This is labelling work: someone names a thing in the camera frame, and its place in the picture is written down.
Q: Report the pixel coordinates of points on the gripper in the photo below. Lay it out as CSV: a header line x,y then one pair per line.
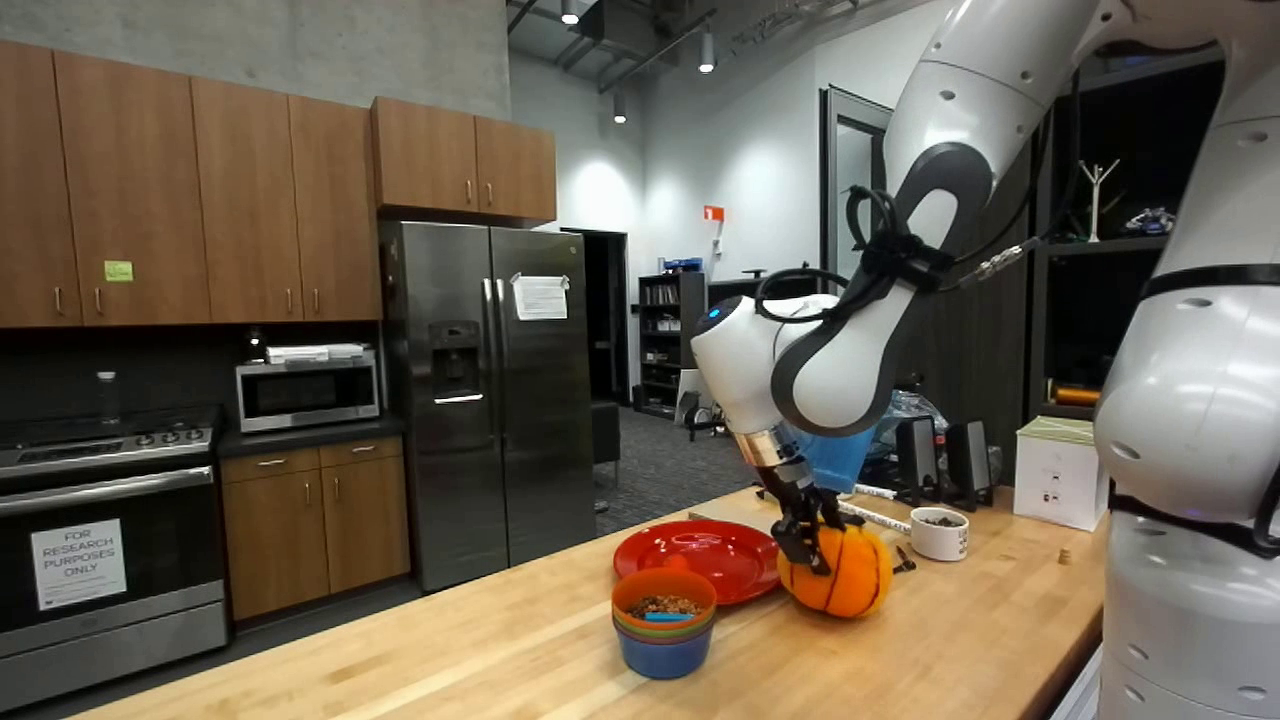
x,y
788,476

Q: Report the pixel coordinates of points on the orange plush ball toy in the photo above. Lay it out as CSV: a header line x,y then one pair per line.
x,y
850,580

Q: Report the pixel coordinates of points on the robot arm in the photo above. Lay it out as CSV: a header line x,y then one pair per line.
x,y
1190,400

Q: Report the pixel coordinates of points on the white marker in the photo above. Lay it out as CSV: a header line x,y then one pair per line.
x,y
876,491
878,517

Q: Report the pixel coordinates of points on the blue bag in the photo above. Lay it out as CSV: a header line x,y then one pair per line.
x,y
838,460

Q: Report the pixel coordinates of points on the small dark clip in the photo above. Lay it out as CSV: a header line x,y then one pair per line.
x,y
903,561

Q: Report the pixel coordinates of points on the red plate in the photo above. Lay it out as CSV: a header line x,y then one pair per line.
x,y
710,560

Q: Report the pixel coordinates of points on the white ramekin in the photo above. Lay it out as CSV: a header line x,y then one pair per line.
x,y
938,540

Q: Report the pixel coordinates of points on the clear plastic bag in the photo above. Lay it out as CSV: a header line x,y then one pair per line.
x,y
915,405

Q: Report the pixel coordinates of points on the office chair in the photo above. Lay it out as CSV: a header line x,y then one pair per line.
x,y
695,405

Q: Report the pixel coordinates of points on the stack of coloured bowls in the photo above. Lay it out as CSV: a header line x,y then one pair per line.
x,y
664,640

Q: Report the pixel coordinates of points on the dark bookshelf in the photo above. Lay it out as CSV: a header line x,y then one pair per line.
x,y
670,345

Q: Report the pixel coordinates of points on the white cardboard box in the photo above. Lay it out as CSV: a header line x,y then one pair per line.
x,y
1058,480

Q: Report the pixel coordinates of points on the stainless steel refrigerator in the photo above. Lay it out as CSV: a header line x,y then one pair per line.
x,y
490,420

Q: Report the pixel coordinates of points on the dark shelf unit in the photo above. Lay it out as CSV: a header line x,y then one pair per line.
x,y
1100,320

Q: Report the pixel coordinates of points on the white paper sheet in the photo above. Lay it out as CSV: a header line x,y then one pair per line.
x,y
540,297

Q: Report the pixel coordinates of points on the white branch stand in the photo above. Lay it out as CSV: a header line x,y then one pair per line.
x,y
1097,195

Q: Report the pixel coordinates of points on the ceiling spot lamp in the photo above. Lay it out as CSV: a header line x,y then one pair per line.
x,y
569,10
707,50
620,108

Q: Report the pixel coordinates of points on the wooden base cabinet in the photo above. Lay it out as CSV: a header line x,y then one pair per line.
x,y
315,530

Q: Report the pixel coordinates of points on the wooden cabinets over refrigerator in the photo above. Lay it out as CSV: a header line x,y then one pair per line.
x,y
460,160

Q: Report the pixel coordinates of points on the microwave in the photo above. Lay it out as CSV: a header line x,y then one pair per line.
x,y
306,394

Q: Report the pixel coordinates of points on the stack of white trays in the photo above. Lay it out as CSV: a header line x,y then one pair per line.
x,y
315,353

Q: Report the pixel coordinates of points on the stainless steel stove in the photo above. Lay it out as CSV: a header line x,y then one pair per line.
x,y
110,560

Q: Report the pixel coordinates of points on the clear bottle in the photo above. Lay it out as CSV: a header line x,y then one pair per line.
x,y
108,400

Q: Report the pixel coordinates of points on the white printed sign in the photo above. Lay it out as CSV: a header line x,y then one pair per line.
x,y
78,563

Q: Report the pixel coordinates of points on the green sticky note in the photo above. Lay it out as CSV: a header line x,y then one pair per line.
x,y
118,271

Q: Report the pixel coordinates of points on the dark door frame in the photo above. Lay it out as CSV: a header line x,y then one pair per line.
x,y
830,180

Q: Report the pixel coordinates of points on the row of wooden wall cabinets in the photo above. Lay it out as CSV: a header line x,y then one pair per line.
x,y
200,200

